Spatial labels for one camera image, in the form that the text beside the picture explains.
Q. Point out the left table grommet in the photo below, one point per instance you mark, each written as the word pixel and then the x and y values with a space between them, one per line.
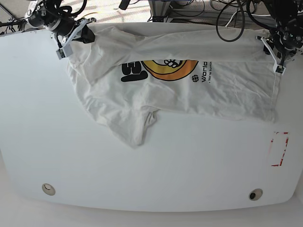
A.
pixel 48 189

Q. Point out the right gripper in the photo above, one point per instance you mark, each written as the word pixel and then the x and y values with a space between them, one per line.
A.
pixel 73 32

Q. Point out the aluminium frame post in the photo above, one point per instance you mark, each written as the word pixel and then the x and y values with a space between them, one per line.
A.
pixel 159 9

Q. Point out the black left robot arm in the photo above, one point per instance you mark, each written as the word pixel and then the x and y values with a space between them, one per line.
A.
pixel 288 15

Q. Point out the right table grommet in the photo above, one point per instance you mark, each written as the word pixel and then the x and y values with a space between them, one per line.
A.
pixel 255 194

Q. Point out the red tape rectangle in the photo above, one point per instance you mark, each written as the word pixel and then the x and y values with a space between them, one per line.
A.
pixel 277 148

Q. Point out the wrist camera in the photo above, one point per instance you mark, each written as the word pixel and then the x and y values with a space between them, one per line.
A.
pixel 64 52
pixel 279 69

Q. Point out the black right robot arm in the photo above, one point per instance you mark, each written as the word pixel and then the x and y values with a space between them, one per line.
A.
pixel 47 12

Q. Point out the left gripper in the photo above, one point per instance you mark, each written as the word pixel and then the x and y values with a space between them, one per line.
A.
pixel 282 50

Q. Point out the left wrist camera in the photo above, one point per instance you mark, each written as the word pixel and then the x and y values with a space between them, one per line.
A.
pixel 279 69

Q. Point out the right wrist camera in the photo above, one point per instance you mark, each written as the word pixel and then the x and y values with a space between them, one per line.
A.
pixel 64 52

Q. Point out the table grommet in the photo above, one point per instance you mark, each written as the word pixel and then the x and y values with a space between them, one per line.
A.
pixel 255 194
pixel 48 189

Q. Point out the white printed T-shirt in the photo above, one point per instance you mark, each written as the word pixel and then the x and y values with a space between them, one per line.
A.
pixel 122 79

